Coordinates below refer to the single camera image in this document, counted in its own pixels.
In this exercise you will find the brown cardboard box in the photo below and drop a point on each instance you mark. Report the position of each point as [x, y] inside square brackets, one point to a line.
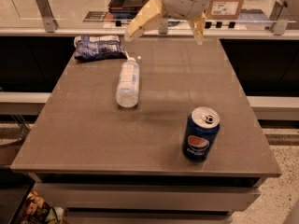
[224, 9]

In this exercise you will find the right metal glass bracket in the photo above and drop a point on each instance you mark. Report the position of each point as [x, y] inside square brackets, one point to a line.
[279, 24]

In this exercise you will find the colourful snack bag on floor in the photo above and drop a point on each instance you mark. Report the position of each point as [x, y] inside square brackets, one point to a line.
[37, 211]

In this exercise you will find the metal glass bracket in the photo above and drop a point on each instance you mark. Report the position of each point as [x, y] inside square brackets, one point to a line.
[49, 22]
[163, 29]
[279, 24]

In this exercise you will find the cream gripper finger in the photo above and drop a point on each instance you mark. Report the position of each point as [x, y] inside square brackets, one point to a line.
[150, 17]
[197, 25]

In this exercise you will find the blue snack bag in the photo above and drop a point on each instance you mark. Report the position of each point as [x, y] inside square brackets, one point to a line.
[94, 48]

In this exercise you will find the grey table drawer unit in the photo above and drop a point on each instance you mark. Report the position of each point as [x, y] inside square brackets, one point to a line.
[136, 204]

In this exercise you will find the blue Pepsi can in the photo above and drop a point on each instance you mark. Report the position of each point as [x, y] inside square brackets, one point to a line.
[201, 131]

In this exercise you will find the clear plastic water bottle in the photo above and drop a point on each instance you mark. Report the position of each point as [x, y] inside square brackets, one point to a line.
[128, 86]

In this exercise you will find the left metal glass bracket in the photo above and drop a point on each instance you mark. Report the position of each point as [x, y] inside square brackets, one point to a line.
[49, 22]

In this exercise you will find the middle metal glass bracket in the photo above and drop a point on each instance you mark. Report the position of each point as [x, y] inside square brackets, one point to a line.
[163, 29]

